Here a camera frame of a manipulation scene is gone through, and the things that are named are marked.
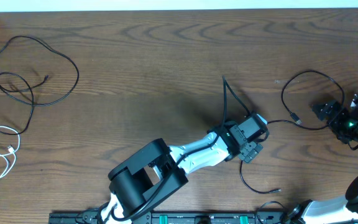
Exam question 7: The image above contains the black usb cable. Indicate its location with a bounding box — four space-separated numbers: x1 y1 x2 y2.
239 70 346 195

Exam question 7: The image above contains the white usb cable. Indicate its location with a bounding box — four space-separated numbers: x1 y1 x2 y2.
0 125 21 188

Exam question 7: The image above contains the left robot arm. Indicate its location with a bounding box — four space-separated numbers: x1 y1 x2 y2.
97 113 268 223

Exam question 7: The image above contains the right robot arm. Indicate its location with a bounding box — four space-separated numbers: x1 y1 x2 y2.
282 95 358 223

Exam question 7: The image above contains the black left camera cable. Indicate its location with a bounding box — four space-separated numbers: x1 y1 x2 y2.
104 76 251 223

